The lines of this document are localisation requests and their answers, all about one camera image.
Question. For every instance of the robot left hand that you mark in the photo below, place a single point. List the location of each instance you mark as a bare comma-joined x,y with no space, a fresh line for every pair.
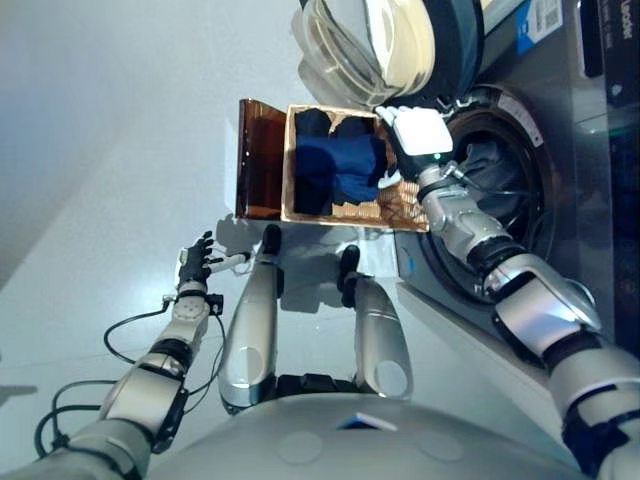
195,262

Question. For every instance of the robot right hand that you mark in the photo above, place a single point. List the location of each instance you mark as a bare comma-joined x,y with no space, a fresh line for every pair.
422,135

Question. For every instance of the blue garment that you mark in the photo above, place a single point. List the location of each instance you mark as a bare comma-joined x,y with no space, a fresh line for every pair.
350,155

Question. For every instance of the robot left silver arm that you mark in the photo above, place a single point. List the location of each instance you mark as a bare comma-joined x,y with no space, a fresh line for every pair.
145,395

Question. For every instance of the robot right silver arm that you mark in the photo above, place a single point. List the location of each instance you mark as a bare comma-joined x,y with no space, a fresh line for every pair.
535,310

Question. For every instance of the grey front-load washing machine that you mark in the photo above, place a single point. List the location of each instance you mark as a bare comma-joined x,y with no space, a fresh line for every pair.
575,200

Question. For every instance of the brown wicker laundry basket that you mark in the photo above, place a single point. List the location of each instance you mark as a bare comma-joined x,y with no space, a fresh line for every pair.
395,210

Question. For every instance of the round glass washer door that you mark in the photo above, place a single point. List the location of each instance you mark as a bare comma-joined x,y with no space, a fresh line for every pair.
400,45

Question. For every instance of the black garment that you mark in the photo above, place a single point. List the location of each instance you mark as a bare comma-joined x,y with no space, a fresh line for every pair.
310,125

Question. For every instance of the dark brown wooden stool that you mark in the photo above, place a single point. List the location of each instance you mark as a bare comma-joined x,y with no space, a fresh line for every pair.
260,160

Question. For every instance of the blue white washer sticker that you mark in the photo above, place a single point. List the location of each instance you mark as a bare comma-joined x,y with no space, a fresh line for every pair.
537,25

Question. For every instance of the robot right leg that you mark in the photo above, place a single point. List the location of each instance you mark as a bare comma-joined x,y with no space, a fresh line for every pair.
380,340

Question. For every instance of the robot grey torso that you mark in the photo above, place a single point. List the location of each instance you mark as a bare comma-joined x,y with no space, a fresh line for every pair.
370,450

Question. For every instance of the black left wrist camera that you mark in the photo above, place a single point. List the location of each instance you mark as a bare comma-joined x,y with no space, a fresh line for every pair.
215,304

